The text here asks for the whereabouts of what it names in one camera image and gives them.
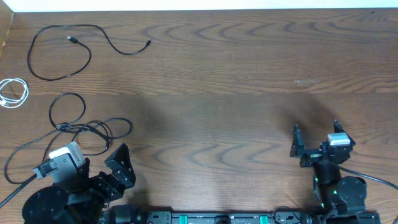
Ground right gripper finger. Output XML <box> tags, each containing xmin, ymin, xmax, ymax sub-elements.
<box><xmin>290</xmin><ymin>124</ymin><xmax>305</xmax><ymax>157</ymax></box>
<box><xmin>333</xmin><ymin>120</ymin><xmax>356</xmax><ymax>146</ymax></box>

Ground white usb cable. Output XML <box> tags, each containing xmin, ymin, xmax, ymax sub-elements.
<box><xmin>0</xmin><ymin>77</ymin><xmax>30</xmax><ymax>109</ymax></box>

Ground long black cable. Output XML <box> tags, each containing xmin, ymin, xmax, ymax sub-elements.
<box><xmin>27</xmin><ymin>24</ymin><xmax>152</xmax><ymax>82</ymax></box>

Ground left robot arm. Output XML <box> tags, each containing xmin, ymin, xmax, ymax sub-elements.
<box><xmin>22</xmin><ymin>142</ymin><xmax>146</xmax><ymax>223</ymax></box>

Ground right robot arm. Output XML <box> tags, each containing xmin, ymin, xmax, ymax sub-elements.
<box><xmin>290</xmin><ymin>121</ymin><xmax>367</xmax><ymax>223</ymax></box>

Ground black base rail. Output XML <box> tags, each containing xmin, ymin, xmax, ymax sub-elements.
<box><xmin>99</xmin><ymin>210</ymin><xmax>322</xmax><ymax>224</ymax></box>

